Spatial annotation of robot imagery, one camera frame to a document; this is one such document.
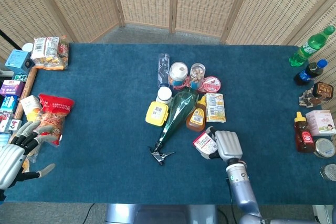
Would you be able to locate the white jar blue band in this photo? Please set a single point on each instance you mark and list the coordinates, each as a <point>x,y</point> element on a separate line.
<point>164,95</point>

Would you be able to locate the white box red flower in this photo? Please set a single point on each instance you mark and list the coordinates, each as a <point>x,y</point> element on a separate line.
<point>15,125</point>

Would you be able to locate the wooden crate rail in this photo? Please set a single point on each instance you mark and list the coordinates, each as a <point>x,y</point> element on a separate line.
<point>26,90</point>

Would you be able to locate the woven folding screen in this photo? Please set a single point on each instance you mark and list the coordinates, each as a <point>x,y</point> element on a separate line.
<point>78,1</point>

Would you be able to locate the yellow white snack pouch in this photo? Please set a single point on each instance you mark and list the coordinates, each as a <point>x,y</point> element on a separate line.
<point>215,108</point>

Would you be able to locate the red snack bag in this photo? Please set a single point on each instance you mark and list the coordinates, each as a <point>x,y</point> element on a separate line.
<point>56,113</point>

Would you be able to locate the green box yellow lid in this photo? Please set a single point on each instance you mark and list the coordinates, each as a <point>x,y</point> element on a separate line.
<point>157,113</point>

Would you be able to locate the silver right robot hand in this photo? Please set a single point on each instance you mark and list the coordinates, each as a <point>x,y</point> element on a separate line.
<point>228,145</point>

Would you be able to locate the green patterned box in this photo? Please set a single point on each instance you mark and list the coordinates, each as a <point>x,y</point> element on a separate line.
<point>20,78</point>

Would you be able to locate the green soda bottle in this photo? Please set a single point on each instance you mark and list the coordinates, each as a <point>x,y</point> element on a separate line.
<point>308,47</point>

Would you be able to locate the clear bag of assorted snacks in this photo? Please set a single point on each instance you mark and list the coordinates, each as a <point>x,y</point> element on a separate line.
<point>48,52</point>

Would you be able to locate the clear snack jar white lid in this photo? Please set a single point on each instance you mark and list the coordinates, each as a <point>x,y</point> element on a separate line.
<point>178,73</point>

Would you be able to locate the clear empty plastic bottle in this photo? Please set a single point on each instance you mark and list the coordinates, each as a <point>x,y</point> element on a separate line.
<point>162,69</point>

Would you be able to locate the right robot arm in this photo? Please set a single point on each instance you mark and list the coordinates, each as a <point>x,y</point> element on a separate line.
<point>241,187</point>

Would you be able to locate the white orange box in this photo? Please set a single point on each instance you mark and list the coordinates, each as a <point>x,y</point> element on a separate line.
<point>30,104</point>

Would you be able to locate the light blue box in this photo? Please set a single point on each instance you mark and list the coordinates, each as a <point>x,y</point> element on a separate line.
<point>18,60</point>

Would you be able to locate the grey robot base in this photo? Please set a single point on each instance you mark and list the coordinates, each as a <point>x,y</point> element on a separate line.
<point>162,214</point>

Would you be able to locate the purple box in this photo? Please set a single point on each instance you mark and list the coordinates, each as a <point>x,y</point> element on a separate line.
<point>11,87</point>

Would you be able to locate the dark cola bottle blue cap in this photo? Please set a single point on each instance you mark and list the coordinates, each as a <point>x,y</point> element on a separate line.
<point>309,73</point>

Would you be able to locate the bag of pebble candies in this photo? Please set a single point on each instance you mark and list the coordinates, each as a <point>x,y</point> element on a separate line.
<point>308,100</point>

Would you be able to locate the red white sealed cup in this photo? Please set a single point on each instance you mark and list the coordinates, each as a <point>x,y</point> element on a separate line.
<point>211,84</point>

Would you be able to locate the clear tube of biscuit sticks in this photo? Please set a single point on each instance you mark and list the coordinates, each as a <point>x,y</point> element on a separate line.
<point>197,74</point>

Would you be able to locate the honey squeeze bottle yellow label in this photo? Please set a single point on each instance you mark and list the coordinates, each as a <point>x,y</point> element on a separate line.
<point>196,119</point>

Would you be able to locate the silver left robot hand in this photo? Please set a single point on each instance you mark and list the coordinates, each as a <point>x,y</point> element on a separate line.
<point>11,161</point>

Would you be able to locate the blue table cloth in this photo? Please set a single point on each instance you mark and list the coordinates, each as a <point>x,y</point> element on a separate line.
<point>110,129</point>

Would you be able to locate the dark honey bottle red label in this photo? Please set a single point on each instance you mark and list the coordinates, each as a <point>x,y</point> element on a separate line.
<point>304,136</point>

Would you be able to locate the green spray bottle black trigger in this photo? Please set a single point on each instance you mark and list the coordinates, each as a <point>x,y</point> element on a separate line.
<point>181,111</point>

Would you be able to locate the small red-white packet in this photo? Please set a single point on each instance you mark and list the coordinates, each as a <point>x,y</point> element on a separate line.
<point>204,141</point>

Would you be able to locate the pink white carton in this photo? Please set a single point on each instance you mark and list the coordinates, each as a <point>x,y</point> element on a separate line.
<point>321,123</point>

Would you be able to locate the glass jar metal lid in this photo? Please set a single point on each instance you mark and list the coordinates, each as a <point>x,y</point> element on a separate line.
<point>325,148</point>

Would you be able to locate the brown lidded box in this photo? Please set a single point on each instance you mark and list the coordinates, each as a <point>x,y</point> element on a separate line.
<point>323,90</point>

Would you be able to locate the blue white box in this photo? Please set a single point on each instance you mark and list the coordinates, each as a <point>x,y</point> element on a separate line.
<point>8,108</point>

